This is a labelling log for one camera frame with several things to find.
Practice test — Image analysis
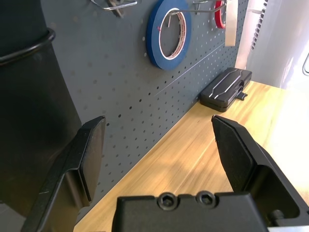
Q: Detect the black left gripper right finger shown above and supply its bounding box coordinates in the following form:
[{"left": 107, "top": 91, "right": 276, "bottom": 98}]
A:
[{"left": 211, "top": 115, "right": 309, "bottom": 227}]

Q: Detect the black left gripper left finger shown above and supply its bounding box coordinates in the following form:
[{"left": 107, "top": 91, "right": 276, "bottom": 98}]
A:
[{"left": 20, "top": 116, "right": 106, "bottom": 232}]

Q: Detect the white tape roll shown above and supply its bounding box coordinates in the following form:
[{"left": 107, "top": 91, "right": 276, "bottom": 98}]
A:
[{"left": 225, "top": 0, "right": 239, "bottom": 47}]

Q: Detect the grey pegboard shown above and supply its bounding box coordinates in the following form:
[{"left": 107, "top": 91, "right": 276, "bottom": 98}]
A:
[{"left": 40, "top": 0, "right": 249, "bottom": 211}]

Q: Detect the black plastic cup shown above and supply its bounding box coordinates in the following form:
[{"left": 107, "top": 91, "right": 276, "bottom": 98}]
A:
[{"left": 0, "top": 0, "right": 83, "bottom": 218}]

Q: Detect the black tool case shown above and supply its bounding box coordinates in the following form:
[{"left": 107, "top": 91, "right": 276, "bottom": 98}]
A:
[{"left": 199, "top": 67, "right": 253, "bottom": 113}]

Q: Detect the white cabinet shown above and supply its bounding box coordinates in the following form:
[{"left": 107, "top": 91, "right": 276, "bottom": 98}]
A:
[{"left": 235, "top": 0, "right": 309, "bottom": 90}]

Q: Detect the blue tape roll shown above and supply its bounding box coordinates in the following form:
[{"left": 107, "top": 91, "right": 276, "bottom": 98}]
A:
[{"left": 145, "top": 0, "right": 193, "bottom": 72}]

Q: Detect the red tape roll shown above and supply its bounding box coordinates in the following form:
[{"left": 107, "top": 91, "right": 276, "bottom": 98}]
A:
[{"left": 214, "top": 0, "right": 228, "bottom": 30}]

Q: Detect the double prong metal hook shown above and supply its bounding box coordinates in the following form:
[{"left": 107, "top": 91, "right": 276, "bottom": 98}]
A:
[{"left": 193, "top": 0, "right": 226, "bottom": 15}]

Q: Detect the metal peg hook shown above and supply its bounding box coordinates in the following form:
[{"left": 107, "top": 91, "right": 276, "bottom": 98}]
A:
[{"left": 166, "top": 8, "right": 181, "bottom": 28}]

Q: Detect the wire loop pliers hook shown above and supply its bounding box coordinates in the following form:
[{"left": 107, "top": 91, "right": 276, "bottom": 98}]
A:
[{"left": 90, "top": 0, "right": 139, "bottom": 11}]

